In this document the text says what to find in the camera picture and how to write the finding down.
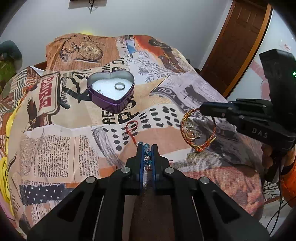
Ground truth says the blue bead red string bracelet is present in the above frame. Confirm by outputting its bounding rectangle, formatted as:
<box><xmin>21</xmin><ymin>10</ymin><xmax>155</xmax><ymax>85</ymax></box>
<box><xmin>125</xmin><ymin>119</ymin><xmax>174</xmax><ymax>172</ymax></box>

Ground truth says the right hand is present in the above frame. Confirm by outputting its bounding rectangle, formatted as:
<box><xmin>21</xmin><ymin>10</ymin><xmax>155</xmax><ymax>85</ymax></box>
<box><xmin>262</xmin><ymin>143</ymin><xmax>296</xmax><ymax>172</ymax></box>

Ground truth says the orange jacket sleeve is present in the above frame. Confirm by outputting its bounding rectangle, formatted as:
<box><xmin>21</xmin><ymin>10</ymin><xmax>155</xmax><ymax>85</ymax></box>
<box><xmin>280</xmin><ymin>161</ymin><xmax>296</xmax><ymax>207</ymax></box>

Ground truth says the newspaper print bed cover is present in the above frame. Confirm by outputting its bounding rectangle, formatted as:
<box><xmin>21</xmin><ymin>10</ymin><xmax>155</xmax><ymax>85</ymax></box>
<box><xmin>1</xmin><ymin>33</ymin><xmax>264</xmax><ymax>237</ymax></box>

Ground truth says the purple heart-shaped tin box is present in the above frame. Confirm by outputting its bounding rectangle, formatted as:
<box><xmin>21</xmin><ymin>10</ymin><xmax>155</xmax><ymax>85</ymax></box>
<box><xmin>87</xmin><ymin>70</ymin><xmax>134</xmax><ymax>113</ymax></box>

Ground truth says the brown wooden door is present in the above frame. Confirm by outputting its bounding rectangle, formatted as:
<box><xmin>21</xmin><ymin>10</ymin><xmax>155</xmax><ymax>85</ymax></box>
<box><xmin>201</xmin><ymin>1</ymin><xmax>272</xmax><ymax>97</ymax></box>

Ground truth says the yellow cloth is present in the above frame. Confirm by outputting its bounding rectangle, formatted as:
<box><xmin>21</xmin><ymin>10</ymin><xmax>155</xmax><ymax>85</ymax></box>
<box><xmin>1</xmin><ymin>107</ymin><xmax>19</xmax><ymax>209</ymax></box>

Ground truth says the green camouflage bag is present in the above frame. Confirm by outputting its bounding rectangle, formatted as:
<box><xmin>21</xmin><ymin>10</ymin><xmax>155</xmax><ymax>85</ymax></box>
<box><xmin>0</xmin><ymin>60</ymin><xmax>16</xmax><ymax>92</ymax></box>

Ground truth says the dark grey plush item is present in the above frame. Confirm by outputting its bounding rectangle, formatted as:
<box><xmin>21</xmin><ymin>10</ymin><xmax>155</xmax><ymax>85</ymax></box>
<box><xmin>1</xmin><ymin>40</ymin><xmax>23</xmax><ymax>70</ymax></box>

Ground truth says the pink heart wall decoration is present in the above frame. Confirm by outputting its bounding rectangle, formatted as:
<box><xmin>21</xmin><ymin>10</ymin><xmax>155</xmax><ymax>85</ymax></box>
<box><xmin>250</xmin><ymin>60</ymin><xmax>270</xmax><ymax>100</ymax></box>

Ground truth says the black wall-mounted screen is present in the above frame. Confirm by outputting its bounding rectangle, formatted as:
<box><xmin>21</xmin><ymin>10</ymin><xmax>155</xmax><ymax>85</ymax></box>
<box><xmin>69</xmin><ymin>0</ymin><xmax>107</xmax><ymax>11</ymax></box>

